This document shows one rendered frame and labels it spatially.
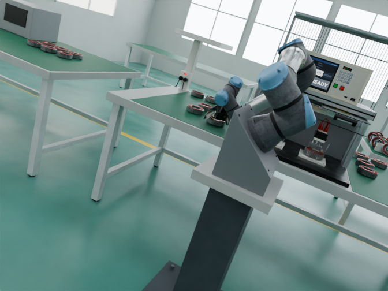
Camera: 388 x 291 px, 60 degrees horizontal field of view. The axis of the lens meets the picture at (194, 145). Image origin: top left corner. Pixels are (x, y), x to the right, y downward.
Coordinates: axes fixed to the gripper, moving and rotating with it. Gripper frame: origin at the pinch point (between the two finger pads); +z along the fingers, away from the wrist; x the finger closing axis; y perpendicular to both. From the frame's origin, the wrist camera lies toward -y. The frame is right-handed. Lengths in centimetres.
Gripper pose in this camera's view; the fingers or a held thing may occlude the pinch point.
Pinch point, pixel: (215, 121)
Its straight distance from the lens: 204.1
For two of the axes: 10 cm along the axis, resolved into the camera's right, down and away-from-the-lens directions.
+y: -1.1, 7.4, -6.6
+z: -2.8, 6.1, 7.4
